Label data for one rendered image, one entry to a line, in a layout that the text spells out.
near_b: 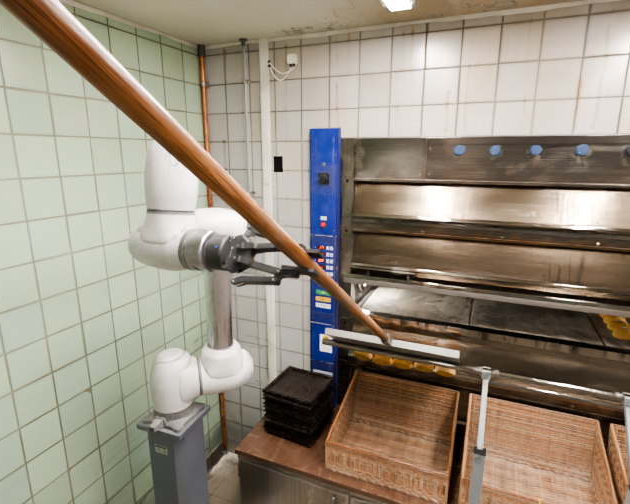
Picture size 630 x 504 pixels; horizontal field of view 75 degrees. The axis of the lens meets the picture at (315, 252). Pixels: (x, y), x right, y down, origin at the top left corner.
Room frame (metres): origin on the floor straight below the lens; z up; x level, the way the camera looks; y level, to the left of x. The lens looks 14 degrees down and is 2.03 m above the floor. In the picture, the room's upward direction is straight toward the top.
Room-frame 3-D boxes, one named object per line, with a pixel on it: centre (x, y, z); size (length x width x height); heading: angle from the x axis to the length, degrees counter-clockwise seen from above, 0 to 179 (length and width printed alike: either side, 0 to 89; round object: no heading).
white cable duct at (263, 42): (2.30, 0.26, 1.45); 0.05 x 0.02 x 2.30; 67
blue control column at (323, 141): (3.04, -0.42, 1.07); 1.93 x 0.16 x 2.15; 157
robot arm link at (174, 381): (1.46, 0.56, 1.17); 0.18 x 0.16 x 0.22; 110
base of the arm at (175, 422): (1.44, 0.57, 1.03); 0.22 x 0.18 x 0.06; 160
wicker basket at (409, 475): (1.75, -0.39, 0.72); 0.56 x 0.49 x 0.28; 67
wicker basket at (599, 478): (1.52, -0.94, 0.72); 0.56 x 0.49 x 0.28; 67
